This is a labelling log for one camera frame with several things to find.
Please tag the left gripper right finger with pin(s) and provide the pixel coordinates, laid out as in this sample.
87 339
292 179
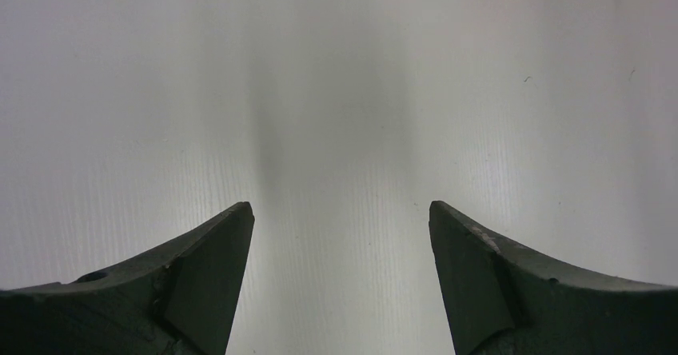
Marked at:
502 297

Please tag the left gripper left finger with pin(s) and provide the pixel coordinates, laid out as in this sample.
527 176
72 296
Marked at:
179 297

